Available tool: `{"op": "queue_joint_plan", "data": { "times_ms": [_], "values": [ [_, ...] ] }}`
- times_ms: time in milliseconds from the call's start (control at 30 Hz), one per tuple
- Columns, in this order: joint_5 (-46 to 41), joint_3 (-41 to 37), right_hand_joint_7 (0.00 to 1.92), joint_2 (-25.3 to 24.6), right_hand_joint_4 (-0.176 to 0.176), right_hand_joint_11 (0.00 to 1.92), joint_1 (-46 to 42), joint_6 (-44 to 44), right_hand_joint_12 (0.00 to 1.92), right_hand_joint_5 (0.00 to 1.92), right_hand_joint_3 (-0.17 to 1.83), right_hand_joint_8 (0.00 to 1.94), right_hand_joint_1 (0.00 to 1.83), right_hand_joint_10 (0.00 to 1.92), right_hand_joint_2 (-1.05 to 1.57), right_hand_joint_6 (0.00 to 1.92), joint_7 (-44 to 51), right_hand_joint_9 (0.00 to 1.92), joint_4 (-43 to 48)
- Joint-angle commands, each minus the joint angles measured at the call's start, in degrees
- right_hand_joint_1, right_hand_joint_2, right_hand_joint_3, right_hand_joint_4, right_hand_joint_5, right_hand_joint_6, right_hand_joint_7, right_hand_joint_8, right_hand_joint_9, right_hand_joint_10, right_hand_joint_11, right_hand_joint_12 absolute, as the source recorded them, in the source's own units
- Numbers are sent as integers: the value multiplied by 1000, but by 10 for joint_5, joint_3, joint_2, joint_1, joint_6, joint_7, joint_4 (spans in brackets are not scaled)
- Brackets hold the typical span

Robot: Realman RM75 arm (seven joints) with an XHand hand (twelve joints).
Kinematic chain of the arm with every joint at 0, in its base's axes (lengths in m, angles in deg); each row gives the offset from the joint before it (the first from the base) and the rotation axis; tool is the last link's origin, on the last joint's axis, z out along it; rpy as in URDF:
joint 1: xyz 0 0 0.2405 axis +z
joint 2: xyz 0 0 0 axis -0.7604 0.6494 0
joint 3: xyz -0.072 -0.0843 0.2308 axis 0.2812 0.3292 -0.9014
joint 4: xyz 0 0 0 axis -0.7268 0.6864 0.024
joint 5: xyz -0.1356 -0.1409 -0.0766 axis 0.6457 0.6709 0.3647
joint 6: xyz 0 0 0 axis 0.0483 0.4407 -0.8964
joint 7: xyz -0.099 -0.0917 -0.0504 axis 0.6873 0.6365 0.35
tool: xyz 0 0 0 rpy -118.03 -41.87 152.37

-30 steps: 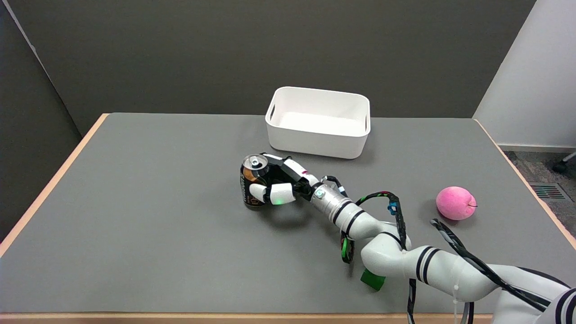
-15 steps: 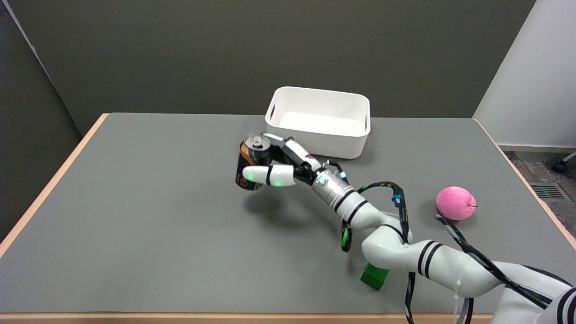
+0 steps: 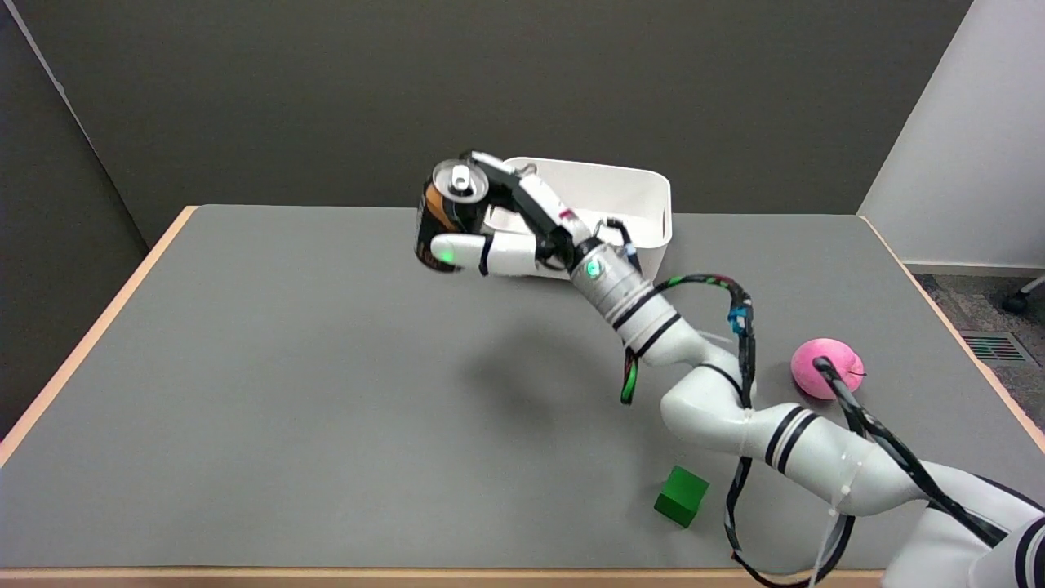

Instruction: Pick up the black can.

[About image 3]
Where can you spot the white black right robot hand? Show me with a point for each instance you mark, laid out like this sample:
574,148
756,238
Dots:
510,251

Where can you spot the black gold drink can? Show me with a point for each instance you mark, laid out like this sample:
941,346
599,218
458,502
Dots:
445,212

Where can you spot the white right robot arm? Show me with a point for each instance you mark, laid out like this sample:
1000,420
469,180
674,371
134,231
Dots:
800,445

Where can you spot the white plastic storage bin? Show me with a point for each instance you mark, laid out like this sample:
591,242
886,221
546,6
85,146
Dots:
629,196

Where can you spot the green cube block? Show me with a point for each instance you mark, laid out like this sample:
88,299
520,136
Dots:
681,495

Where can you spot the pink toy peach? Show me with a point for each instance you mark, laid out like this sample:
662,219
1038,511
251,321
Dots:
804,363

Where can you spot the metal floor vent grille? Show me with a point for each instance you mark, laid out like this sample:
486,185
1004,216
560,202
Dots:
993,347

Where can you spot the black chair caster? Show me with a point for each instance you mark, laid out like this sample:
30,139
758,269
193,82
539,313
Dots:
1017,302

